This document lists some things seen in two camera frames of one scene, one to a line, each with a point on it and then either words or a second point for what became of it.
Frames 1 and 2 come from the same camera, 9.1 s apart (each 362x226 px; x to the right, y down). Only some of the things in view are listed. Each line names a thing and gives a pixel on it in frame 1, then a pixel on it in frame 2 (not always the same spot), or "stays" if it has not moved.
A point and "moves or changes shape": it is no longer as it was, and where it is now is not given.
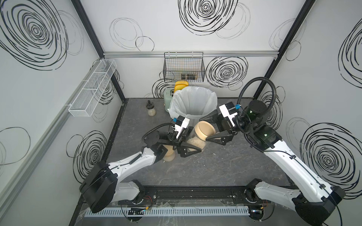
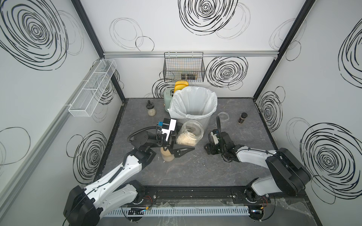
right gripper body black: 223,125 → 214,149
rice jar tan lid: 203,129 moves or changes shape
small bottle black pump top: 150,105 stays
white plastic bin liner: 193,102 stays
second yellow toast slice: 181,84 stays
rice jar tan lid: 170,155 stays
